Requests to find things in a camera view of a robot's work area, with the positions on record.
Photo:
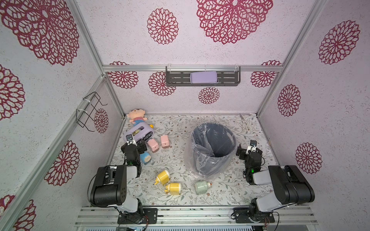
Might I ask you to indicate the dark grey wall shelf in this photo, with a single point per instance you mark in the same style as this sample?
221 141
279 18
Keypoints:
179 76

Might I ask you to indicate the pink pencil sharpener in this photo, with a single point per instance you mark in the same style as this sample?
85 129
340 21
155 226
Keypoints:
153 144
165 142

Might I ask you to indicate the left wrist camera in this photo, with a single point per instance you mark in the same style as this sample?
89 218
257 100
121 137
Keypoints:
129 139

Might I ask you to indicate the blue pencil sharpener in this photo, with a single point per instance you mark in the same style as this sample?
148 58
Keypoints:
145 157

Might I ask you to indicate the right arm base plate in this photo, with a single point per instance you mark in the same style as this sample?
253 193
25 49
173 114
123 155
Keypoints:
245 215

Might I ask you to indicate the yellow pencil sharpener lower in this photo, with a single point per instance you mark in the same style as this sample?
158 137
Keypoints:
173 189

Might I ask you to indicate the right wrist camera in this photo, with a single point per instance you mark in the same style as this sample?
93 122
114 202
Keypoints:
252 148

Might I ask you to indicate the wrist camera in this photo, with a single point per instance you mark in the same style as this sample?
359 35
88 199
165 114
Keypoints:
129 139
252 148

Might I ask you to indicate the purple tissue box toy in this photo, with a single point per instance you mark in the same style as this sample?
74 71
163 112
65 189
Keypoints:
139 131

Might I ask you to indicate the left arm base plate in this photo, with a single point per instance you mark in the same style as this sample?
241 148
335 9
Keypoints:
142 217

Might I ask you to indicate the plush doll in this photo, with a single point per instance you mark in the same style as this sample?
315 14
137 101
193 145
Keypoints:
137 116

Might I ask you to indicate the black wire wall rack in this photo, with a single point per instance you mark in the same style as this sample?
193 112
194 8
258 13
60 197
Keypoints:
93 117

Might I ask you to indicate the aluminium front rail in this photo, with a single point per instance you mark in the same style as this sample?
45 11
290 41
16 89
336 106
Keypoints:
181 216

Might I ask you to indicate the yellow pencil sharpener upper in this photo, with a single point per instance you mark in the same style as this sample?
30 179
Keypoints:
163 177

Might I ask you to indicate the grey trash bin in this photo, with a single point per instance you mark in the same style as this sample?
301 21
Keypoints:
214 144

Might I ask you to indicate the green pencil sharpener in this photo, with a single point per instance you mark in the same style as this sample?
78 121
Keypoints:
202 187

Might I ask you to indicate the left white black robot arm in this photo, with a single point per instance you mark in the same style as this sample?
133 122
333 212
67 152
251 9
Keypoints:
108 188

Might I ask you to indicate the clear plastic bin liner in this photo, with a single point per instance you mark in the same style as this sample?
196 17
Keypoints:
202 161

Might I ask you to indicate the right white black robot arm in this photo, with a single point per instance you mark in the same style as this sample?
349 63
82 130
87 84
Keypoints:
290 187

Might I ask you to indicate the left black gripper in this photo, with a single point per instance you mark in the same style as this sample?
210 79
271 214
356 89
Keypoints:
141 147

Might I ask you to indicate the yellow pencil sharpener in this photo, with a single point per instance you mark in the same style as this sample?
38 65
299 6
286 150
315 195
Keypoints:
173 189
163 177

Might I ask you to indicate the purple soap box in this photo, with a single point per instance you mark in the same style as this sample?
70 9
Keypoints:
207 77

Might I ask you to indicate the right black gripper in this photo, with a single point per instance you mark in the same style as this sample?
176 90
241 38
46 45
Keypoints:
243 151

